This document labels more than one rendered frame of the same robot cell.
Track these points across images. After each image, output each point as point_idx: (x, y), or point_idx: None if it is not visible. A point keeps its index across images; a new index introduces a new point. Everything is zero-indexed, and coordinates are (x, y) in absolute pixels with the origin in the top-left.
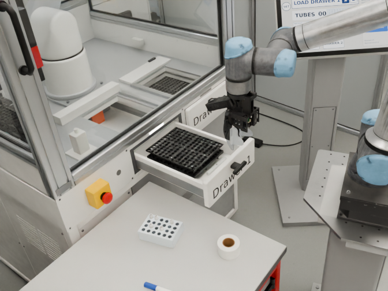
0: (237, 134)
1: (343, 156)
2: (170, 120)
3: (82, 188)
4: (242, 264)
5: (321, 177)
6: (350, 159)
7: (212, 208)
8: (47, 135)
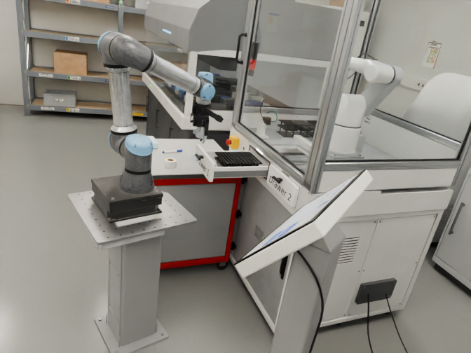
0: (197, 127)
1: (176, 222)
2: (265, 157)
3: (235, 134)
4: (158, 164)
5: (172, 204)
6: (157, 189)
7: (265, 281)
8: (237, 95)
